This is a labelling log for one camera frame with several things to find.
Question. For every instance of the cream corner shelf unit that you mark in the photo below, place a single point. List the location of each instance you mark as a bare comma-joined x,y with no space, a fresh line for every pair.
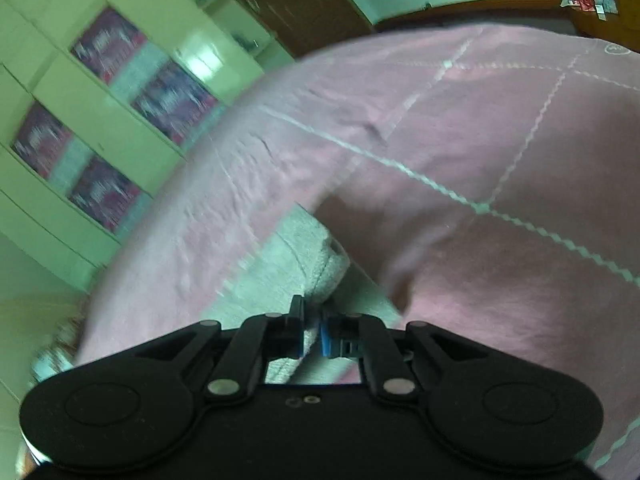
239,20

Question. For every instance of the calendar poster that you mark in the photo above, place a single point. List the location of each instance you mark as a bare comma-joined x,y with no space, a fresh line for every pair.
104,193
41,140
107,45
176,103

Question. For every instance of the lower right calendar poster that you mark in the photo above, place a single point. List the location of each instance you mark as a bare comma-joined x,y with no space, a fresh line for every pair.
176,103

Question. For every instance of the grey knit pants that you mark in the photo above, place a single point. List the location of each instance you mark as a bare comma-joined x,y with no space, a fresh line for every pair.
301,257

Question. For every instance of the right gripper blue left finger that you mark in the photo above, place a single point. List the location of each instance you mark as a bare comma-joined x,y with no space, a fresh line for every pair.
261,339

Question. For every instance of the upper right calendar poster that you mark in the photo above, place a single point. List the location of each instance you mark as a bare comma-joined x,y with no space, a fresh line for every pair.
107,45

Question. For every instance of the lower left calendar poster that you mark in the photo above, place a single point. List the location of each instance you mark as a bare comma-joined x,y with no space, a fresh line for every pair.
104,193

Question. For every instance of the upper left calendar poster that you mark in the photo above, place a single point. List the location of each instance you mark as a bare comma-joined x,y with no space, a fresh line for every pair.
41,140

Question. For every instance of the dark brown wooden door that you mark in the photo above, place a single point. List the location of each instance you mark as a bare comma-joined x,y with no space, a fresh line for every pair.
305,26

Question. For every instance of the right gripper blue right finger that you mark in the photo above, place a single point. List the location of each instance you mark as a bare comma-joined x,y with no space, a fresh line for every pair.
365,339

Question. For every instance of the pink checked bed sheet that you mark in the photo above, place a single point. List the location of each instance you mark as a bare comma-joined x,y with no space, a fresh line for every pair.
486,177

